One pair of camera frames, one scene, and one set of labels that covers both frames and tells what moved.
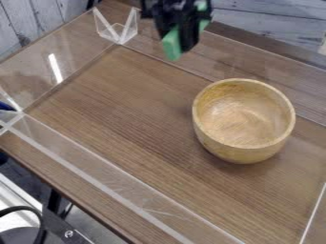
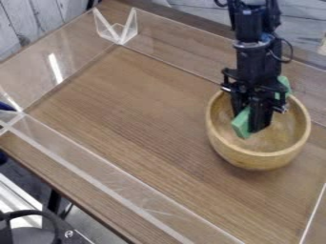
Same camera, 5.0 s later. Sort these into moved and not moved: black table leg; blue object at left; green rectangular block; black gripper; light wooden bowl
Moved: green rectangular block; light wooden bowl; black gripper
Not moved: black table leg; blue object at left
